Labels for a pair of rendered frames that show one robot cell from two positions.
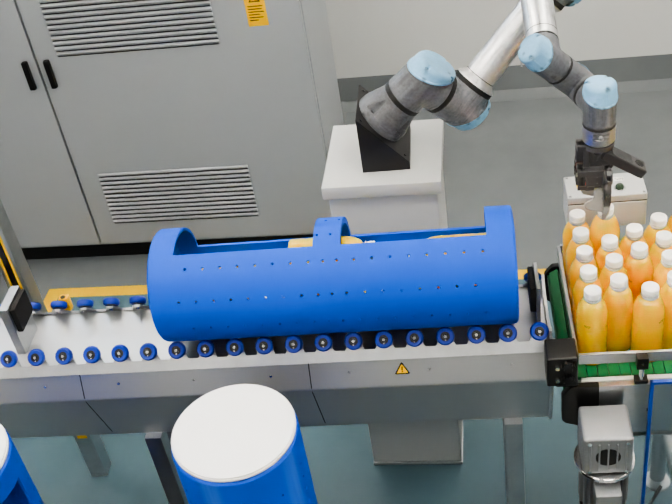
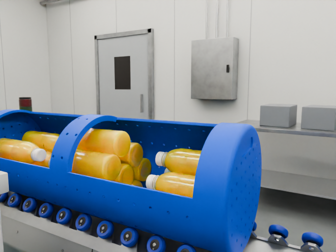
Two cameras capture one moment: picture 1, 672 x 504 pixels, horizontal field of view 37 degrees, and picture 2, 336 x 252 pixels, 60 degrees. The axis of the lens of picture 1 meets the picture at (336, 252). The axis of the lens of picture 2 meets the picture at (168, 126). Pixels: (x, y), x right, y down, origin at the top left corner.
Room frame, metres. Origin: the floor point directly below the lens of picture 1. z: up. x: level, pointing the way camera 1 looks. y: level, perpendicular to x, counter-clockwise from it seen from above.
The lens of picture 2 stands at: (2.63, 0.49, 1.31)
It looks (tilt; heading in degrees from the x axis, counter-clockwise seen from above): 8 degrees down; 200
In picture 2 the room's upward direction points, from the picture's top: straight up
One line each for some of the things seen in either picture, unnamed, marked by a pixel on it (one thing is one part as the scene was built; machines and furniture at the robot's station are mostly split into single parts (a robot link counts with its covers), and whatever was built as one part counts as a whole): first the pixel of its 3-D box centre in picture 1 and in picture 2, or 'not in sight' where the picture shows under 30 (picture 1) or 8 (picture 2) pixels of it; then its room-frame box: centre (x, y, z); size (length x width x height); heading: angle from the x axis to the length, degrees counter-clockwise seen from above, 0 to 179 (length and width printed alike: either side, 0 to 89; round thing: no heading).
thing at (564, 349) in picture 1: (561, 363); not in sight; (1.63, -0.47, 0.95); 0.10 x 0.07 x 0.10; 170
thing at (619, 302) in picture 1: (617, 314); not in sight; (1.71, -0.63, 1.00); 0.07 x 0.07 x 0.19
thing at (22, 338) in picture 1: (21, 319); not in sight; (2.07, 0.85, 1.00); 0.10 x 0.04 x 0.15; 170
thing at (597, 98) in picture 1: (599, 102); not in sight; (1.93, -0.64, 1.44); 0.09 x 0.08 x 0.11; 10
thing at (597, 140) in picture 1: (599, 133); not in sight; (1.93, -0.64, 1.36); 0.08 x 0.08 x 0.05
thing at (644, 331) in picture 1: (647, 323); not in sight; (1.66, -0.68, 1.00); 0.07 x 0.07 x 0.19
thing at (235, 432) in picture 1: (233, 430); not in sight; (1.52, 0.29, 1.03); 0.28 x 0.28 x 0.01
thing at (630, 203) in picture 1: (604, 200); not in sight; (2.08, -0.72, 1.05); 0.20 x 0.10 x 0.10; 80
